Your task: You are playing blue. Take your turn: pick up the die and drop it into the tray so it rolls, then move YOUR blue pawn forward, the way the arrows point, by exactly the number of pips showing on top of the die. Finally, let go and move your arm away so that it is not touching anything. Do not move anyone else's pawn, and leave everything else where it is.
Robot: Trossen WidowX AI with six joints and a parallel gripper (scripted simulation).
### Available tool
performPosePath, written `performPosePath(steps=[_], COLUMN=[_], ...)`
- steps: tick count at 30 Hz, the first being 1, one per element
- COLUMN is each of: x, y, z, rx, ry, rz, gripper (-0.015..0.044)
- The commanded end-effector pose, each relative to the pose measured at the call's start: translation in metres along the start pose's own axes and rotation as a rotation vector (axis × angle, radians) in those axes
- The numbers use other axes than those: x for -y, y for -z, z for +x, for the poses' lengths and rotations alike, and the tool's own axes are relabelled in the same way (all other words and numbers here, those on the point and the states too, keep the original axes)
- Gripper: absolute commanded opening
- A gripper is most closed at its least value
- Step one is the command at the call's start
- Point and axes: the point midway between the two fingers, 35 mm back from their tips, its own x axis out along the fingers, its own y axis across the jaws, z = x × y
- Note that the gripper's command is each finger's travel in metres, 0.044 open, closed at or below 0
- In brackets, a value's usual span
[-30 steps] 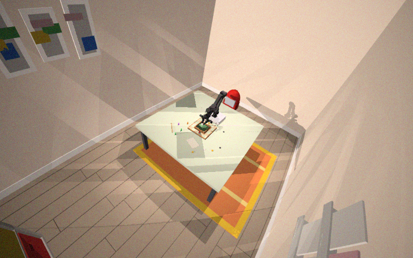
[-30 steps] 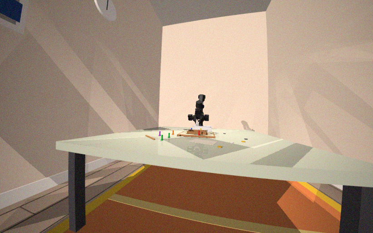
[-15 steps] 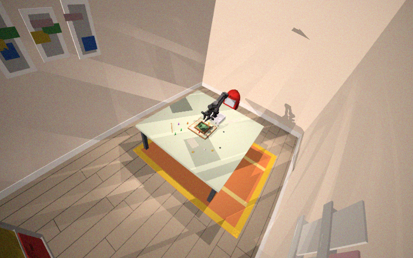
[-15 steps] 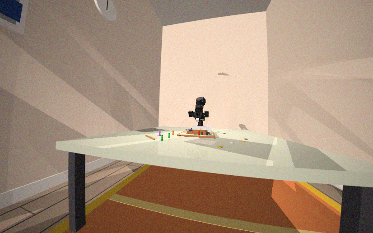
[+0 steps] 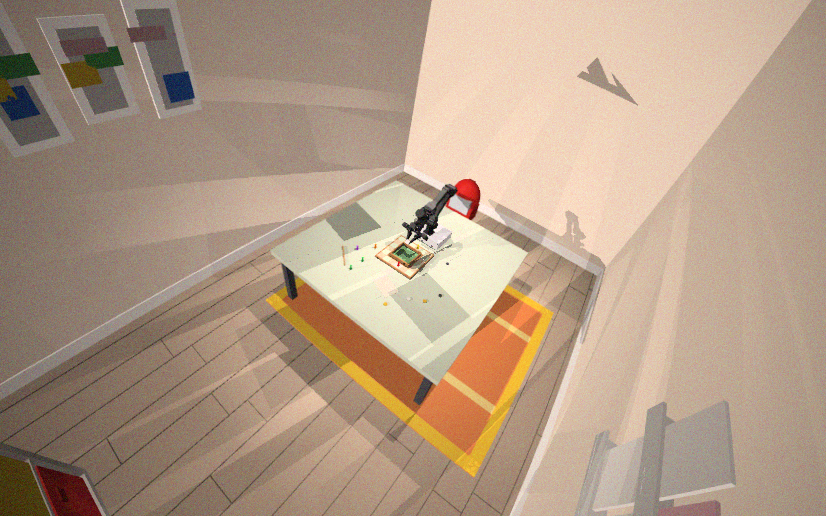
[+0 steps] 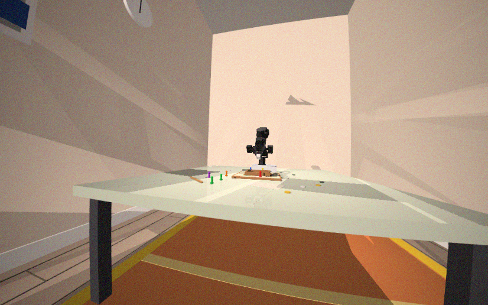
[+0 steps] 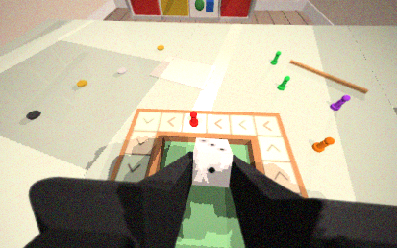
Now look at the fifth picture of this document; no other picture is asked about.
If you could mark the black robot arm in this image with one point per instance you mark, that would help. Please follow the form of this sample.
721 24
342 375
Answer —
429 213

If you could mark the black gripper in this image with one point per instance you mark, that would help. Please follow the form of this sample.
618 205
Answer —
418 234

